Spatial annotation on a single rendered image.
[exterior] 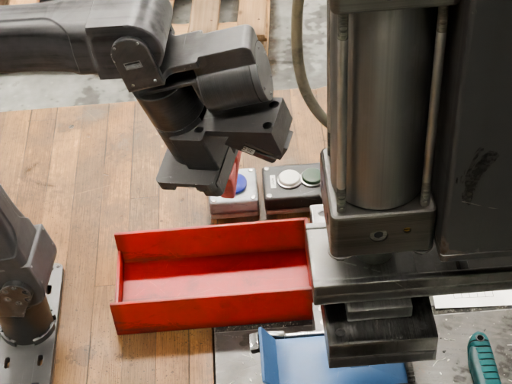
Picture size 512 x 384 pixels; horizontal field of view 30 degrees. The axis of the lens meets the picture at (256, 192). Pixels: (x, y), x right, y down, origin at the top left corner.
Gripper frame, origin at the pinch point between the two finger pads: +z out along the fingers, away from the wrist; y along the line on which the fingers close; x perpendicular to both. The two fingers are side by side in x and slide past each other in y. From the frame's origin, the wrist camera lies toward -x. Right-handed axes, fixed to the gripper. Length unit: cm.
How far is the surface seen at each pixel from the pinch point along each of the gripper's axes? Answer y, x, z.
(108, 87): 111, 119, 120
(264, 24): 137, 73, 120
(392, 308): -13.4, -22.1, -3.2
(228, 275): 0.1, 7.2, 20.5
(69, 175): 12.7, 36.0, 18.2
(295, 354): -13.2, -8.1, 11.5
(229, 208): 10.5, 10.4, 20.8
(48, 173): 12.4, 39.2, 17.5
